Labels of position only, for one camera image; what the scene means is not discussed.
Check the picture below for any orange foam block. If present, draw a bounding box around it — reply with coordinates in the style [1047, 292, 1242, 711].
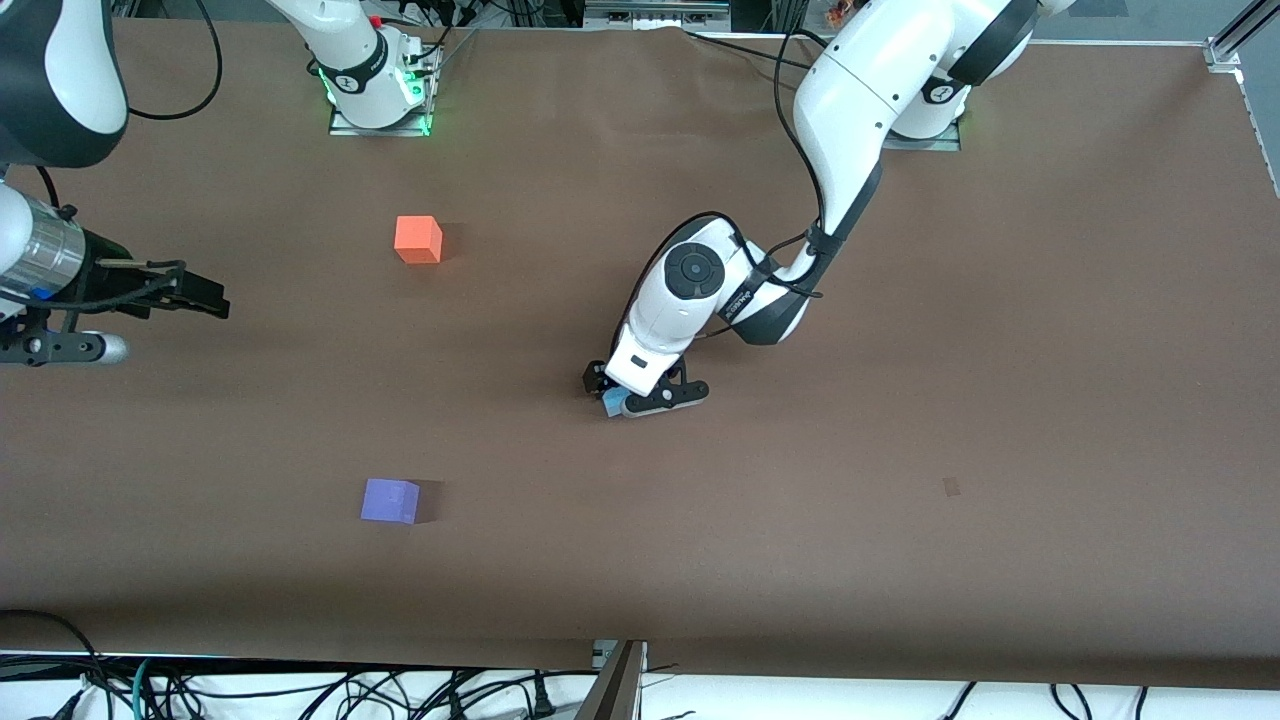
[394, 215, 444, 265]

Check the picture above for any purple foam block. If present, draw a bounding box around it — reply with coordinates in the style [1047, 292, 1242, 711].
[360, 478, 421, 525]

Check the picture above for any brown table cover sheet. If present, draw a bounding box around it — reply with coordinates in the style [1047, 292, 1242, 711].
[0, 18, 1280, 691]

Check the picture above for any aluminium corner profile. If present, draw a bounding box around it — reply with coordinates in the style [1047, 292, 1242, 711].
[1205, 0, 1280, 71]

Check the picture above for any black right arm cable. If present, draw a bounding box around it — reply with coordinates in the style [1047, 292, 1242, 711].
[125, 0, 223, 122]

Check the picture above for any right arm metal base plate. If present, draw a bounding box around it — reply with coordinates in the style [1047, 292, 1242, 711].
[328, 45, 443, 138]

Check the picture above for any black cable across table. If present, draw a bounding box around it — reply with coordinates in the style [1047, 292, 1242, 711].
[685, 30, 816, 71]

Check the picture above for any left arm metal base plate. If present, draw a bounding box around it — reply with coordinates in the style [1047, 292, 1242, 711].
[880, 118, 963, 153]

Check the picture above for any black looping floor cable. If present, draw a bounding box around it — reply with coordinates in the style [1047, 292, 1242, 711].
[0, 608, 106, 720]

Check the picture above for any aluminium rail behind table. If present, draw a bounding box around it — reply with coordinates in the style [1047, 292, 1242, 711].
[585, 0, 731, 29]

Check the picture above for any green cable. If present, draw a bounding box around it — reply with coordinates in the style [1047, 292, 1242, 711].
[128, 657, 163, 720]

